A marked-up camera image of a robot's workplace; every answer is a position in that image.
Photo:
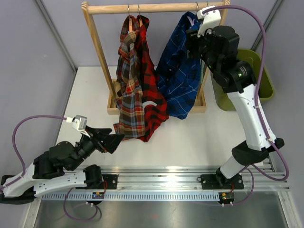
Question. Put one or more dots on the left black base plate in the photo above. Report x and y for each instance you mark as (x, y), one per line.
(111, 181)

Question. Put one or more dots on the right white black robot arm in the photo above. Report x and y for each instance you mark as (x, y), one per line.
(218, 49)

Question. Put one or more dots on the brown plaid shirt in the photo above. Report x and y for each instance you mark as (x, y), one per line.
(129, 96)

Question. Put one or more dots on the mint green hanger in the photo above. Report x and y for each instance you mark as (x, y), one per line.
(201, 63)

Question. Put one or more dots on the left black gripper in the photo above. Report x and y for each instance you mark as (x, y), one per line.
(110, 141)

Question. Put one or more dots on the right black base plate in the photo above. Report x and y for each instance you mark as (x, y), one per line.
(209, 182)

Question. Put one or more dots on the lilac hanger of blue shirt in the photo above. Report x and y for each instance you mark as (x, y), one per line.
(193, 16)

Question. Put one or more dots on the red black plaid shirt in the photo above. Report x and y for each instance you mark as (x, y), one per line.
(154, 103)

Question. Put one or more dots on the wooden hanger of red shirt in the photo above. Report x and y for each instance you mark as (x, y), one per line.
(140, 19)

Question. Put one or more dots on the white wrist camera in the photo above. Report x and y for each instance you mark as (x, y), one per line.
(209, 18)
(78, 123)

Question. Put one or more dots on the wooden clothes rack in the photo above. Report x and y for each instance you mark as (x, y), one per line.
(90, 11)

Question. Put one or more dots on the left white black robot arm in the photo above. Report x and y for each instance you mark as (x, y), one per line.
(55, 169)

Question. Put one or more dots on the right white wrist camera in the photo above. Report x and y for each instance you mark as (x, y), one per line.
(209, 18)

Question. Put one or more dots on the aluminium mounting rail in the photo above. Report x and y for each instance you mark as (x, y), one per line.
(167, 187)

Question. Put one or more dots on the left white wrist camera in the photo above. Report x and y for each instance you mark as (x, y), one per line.
(78, 123)

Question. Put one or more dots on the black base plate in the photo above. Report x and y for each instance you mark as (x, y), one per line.
(209, 182)
(111, 181)

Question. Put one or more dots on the blue plaid shirt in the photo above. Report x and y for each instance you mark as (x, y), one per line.
(179, 76)

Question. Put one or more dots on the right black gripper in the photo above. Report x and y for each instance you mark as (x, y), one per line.
(192, 40)

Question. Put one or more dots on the wooden hanger of brown shirt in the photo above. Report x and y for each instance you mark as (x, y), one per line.
(130, 20)

